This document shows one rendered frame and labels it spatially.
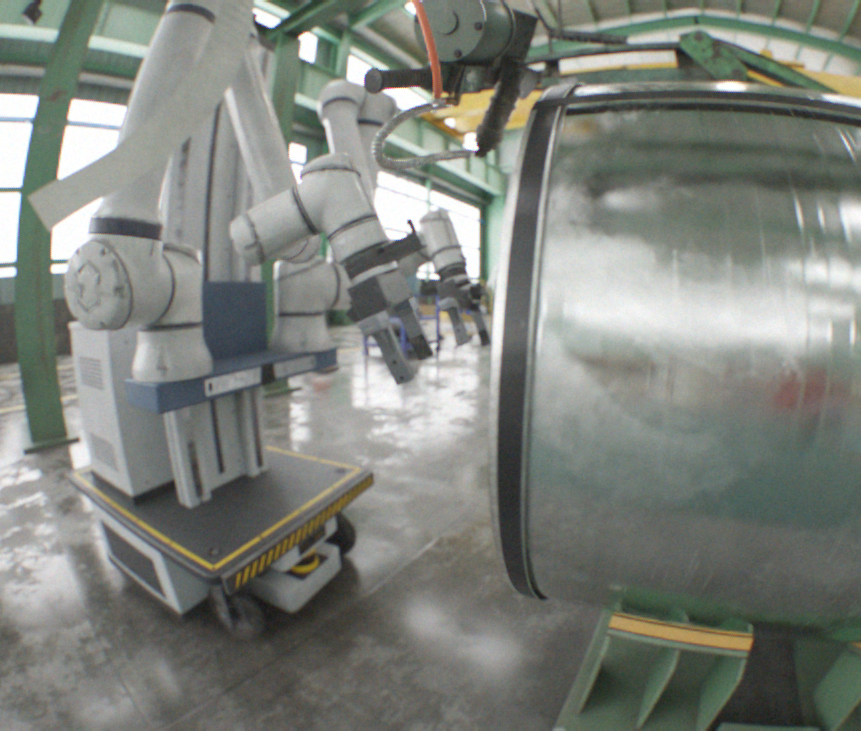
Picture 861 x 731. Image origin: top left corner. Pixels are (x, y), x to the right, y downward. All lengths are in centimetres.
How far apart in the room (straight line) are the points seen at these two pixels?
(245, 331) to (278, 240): 62
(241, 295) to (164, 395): 45
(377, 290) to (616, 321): 31
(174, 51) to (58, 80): 281
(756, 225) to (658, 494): 30
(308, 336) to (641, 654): 127
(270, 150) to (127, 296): 37
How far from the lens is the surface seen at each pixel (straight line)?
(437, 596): 132
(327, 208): 61
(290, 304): 121
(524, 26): 90
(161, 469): 133
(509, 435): 47
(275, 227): 63
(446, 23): 76
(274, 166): 81
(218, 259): 127
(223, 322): 117
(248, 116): 87
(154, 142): 39
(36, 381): 323
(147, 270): 76
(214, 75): 44
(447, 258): 98
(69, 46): 378
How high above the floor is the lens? 87
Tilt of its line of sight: 9 degrees down
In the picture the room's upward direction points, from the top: 1 degrees clockwise
